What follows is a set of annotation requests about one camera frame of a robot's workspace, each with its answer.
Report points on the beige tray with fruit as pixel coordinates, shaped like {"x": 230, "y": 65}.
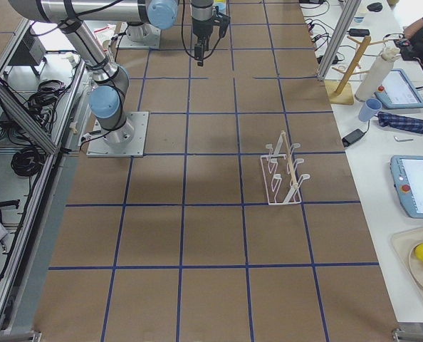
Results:
{"x": 404, "y": 244}

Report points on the yellow plastic cup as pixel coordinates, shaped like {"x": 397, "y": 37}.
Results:
{"x": 221, "y": 4}

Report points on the black power adapter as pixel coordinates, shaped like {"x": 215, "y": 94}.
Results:
{"x": 352, "y": 137}

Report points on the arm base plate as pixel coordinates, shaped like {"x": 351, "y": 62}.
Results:
{"x": 153, "y": 42}
{"x": 126, "y": 142}

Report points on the teach pendant far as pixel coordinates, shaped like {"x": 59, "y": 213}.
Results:
{"x": 398, "y": 92}

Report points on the white paper roll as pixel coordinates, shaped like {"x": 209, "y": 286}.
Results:
{"x": 380, "y": 68}

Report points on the teach pendant near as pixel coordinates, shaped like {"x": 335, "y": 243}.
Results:
{"x": 407, "y": 173}

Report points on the blue cup on desk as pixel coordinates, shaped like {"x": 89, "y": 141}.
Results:
{"x": 370, "y": 108}

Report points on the white wire cup rack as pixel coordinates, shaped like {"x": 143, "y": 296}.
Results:
{"x": 279, "y": 169}

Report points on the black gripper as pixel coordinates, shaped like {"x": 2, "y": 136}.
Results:
{"x": 201, "y": 31}

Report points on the wooden mug tree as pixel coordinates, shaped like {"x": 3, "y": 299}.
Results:
{"x": 340, "y": 93}

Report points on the aluminium frame post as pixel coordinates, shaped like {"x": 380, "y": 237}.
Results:
{"x": 343, "y": 24}

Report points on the teach pendant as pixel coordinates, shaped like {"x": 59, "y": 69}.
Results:
{"x": 407, "y": 173}
{"x": 398, "y": 92}

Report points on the plaid cloth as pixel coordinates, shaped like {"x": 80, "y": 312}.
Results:
{"x": 400, "y": 122}

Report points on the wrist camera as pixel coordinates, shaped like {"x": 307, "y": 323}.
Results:
{"x": 222, "y": 21}

